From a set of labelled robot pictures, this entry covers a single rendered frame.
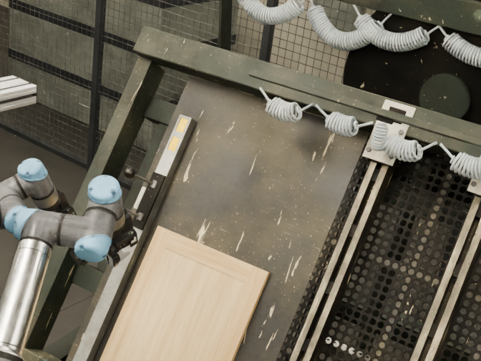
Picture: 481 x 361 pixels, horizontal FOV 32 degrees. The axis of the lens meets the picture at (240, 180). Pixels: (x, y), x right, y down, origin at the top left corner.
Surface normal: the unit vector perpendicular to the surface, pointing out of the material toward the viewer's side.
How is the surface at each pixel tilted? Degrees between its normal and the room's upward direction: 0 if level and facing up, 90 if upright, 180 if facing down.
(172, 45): 57
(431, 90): 90
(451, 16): 90
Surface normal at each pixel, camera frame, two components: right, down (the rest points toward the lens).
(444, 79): -0.52, 0.29
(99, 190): 0.04, -0.56
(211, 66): -0.36, -0.25
